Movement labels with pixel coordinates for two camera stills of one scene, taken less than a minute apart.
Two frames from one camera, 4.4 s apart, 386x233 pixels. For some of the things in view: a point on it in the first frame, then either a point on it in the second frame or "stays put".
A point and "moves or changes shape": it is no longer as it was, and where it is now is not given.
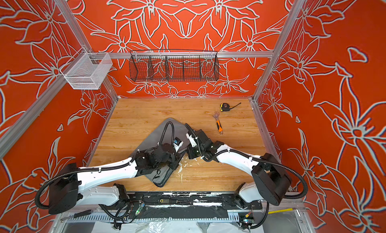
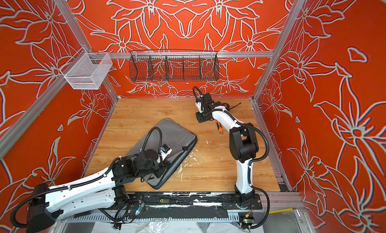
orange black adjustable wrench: x=216 y=114 stays put
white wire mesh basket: x=87 y=71 stays put
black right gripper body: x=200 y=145 to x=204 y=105
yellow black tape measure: x=225 y=107 stays put
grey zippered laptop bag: x=165 y=132 moves or changes shape
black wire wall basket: x=174 y=66 stays put
